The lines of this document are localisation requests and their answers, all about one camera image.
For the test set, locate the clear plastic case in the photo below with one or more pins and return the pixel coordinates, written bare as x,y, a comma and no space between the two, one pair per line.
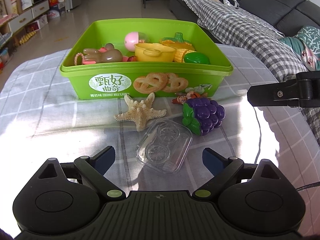
164,146

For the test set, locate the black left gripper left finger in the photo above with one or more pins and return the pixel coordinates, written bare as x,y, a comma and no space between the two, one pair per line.
92,171

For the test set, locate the green plastic cookie box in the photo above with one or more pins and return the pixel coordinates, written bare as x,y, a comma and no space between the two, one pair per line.
138,79

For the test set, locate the grey checked tablecloth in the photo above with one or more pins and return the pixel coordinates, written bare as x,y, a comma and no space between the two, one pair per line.
41,117

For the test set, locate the yellow toy on floor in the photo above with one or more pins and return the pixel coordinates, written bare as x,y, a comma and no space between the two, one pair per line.
26,37

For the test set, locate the small cartoon figurine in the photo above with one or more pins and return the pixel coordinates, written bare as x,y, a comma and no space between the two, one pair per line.
183,97

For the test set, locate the pink capsule toy egg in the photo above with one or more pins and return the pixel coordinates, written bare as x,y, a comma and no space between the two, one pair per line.
133,38

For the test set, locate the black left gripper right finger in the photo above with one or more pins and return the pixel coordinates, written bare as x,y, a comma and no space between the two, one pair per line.
224,171

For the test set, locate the checked grey blanket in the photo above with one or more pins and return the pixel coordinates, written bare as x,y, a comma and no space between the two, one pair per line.
238,28

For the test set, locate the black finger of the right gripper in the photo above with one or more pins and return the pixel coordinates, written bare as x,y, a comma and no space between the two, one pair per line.
274,94

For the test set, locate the purple toy grapes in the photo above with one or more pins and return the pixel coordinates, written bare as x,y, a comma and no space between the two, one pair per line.
202,115

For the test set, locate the toy corn cob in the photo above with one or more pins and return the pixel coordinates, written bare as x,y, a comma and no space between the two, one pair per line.
190,56

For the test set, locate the white printed carton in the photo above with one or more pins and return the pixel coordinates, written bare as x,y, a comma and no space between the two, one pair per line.
37,24

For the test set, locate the teal patterned pillow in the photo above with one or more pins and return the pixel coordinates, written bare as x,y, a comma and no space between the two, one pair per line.
305,44

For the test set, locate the pink rubber pig toy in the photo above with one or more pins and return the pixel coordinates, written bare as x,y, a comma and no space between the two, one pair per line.
79,57

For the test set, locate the yellow toy pot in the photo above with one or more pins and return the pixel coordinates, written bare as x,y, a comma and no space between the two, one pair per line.
153,52

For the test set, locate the dark grey sofa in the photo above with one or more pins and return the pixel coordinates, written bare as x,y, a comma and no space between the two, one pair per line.
286,16

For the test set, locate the pale starfish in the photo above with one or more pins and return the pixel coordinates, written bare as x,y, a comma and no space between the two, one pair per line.
140,112

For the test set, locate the white drawer tv cabinet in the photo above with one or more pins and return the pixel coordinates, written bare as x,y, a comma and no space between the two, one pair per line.
13,23

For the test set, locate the orange toy pumpkin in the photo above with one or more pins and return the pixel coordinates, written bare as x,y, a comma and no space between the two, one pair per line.
177,42

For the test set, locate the amber rubber hand toy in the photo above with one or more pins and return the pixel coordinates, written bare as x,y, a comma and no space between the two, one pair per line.
108,56

